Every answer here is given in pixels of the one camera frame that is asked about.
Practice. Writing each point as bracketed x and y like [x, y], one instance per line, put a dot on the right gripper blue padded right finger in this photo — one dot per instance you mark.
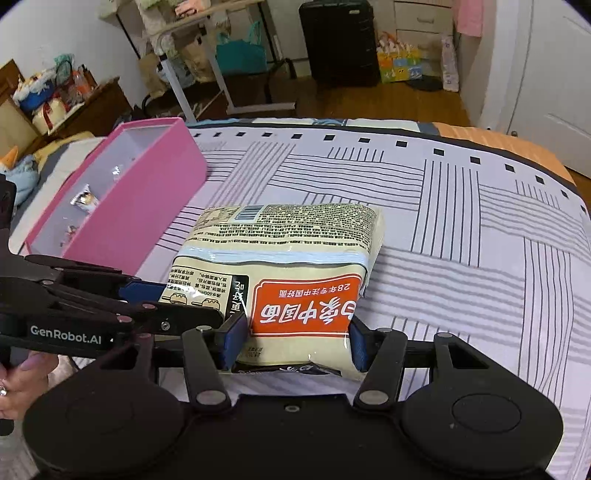
[363, 346]

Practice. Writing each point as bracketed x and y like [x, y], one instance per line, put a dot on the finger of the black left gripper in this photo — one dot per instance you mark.
[155, 317]

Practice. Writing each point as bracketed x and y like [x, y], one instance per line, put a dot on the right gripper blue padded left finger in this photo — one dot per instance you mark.
[229, 340]

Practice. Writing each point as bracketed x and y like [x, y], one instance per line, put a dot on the beige noodle multipack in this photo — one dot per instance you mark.
[297, 271]

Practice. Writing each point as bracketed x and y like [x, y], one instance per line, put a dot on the person's left hand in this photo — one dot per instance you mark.
[25, 383]

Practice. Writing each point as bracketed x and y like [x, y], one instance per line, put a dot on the silver snack wrapper in box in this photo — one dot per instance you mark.
[85, 200]

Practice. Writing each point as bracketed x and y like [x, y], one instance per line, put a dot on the pink storage box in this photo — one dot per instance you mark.
[143, 173]

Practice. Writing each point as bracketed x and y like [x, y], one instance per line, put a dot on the light blue blanket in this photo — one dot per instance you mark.
[24, 175]

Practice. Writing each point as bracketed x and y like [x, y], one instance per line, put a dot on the goose plush toy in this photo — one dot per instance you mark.
[9, 160]

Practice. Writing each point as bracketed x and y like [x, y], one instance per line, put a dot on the striped bed sheet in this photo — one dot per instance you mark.
[479, 301]

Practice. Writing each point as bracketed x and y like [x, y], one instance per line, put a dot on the wooden padded headboard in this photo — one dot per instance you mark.
[16, 129]

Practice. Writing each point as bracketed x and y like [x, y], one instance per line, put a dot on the cream cake box red ribbon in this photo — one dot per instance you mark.
[49, 115]

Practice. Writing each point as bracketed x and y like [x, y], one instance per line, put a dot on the wooden nightstand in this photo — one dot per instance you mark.
[97, 115]

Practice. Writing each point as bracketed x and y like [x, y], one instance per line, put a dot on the blue gift basket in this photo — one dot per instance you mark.
[36, 90]

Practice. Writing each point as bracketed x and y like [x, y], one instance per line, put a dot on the brown paper bag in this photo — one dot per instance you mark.
[149, 73]

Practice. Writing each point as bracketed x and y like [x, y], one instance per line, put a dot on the teal shopping bag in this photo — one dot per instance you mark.
[242, 56]

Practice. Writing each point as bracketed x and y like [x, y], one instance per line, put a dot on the colourful gift bag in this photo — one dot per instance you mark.
[398, 61]

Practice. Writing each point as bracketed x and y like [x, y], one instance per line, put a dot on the white folding table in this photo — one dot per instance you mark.
[157, 28]

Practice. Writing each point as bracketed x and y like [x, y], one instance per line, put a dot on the black suitcase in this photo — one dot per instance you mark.
[340, 38]

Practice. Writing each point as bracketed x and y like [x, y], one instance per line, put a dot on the white door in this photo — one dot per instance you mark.
[538, 85]

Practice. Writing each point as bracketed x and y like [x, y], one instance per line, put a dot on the white drawer cabinet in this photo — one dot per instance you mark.
[420, 23]

